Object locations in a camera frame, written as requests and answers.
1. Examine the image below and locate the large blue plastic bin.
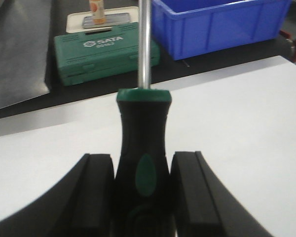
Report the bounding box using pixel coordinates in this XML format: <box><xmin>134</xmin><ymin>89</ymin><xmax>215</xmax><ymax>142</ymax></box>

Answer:
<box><xmin>152</xmin><ymin>0</ymin><xmax>291</xmax><ymax>60</ymax></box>

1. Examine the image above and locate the beige plastic tray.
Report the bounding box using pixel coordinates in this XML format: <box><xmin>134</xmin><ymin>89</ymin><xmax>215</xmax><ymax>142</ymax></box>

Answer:
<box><xmin>66</xmin><ymin>6</ymin><xmax>139</xmax><ymax>33</ymax></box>

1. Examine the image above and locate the small silver metal tray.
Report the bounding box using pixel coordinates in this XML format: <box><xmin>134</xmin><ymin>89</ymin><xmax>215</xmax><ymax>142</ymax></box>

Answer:
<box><xmin>82</xmin><ymin>13</ymin><xmax>130</xmax><ymax>29</ymax></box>

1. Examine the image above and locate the black metal ramp sheet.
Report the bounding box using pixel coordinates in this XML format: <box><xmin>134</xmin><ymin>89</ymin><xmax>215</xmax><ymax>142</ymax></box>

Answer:
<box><xmin>0</xmin><ymin>0</ymin><xmax>52</xmax><ymax>109</ymax></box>

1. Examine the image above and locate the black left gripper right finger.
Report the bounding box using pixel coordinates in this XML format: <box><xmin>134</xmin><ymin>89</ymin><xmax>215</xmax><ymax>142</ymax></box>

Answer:
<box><xmin>171</xmin><ymin>152</ymin><xmax>271</xmax><ymax>237</ymax></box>

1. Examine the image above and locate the orange juice bottle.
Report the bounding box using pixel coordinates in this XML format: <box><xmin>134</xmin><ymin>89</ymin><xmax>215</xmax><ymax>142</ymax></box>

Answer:
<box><xmin>89</xmin><ymin>0</ymin><xmax>106</xmax><ymax>24</ymax></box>

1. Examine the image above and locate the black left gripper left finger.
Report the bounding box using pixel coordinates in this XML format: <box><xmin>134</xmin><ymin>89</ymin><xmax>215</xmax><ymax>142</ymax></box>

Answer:
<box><xmin>0</xmin><ymin>154</ymin><xmax>114</xmax><ymax>237</ymax></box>

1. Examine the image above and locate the green black screwdriver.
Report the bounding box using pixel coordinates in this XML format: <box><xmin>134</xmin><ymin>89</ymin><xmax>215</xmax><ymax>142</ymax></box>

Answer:
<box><xmin>111</xmin><ymin>0</ymin><xmax>175</xmax><ymax>237</ymax></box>

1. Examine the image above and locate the green SATA tool case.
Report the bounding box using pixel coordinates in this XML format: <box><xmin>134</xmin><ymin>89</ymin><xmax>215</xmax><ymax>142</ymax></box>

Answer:
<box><xmin>53</xmin><ymin>22</ymin><xmax>161</xmax><ymax>86</ymax></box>

